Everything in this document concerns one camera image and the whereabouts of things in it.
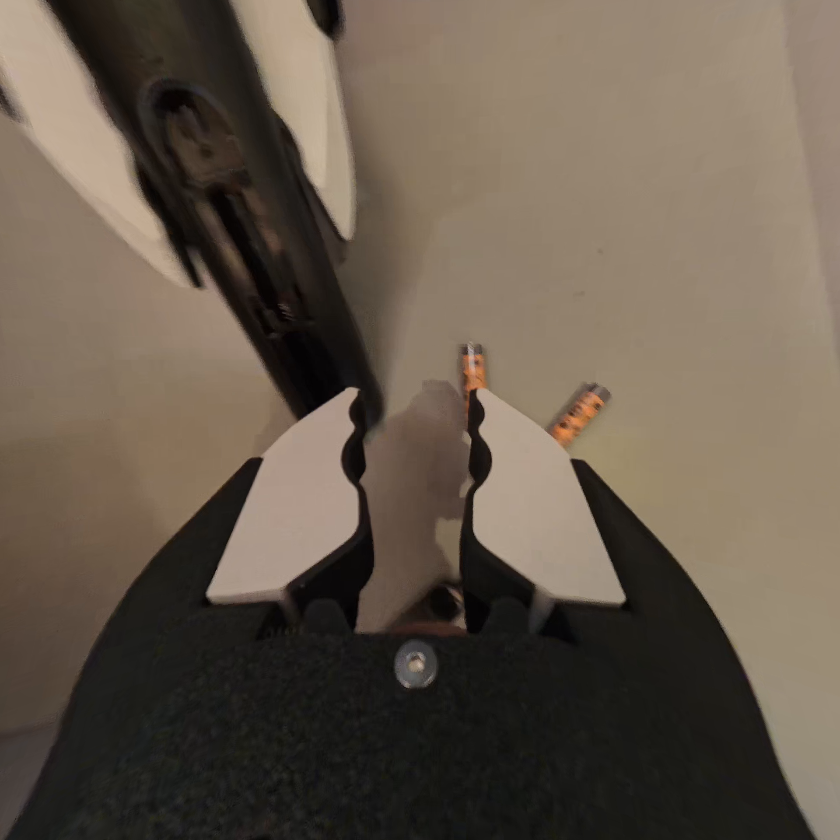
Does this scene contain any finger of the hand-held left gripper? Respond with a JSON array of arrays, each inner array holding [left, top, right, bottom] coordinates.
[[246, 0, 357, 242], [0, 0, 199, 290]]

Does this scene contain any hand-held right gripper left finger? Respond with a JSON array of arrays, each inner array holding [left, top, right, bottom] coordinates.
[[205, 387, 376, 626]]

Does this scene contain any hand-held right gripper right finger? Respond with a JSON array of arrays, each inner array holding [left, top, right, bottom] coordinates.
[[459, 388, 627, 626]]

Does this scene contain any orange battery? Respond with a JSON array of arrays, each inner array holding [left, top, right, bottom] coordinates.
[[546, 382, 613, 448], [457, 343, 488, 411]]

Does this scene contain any black remote control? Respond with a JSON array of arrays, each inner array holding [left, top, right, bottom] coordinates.
[[42, 0, 388, 427]]

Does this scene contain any grey desk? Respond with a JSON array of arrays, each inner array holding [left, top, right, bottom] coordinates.
[[0, 0, 840, 840]]

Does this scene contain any black battery cover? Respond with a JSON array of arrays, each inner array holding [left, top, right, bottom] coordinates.
[[423, 581, 468, 624]]

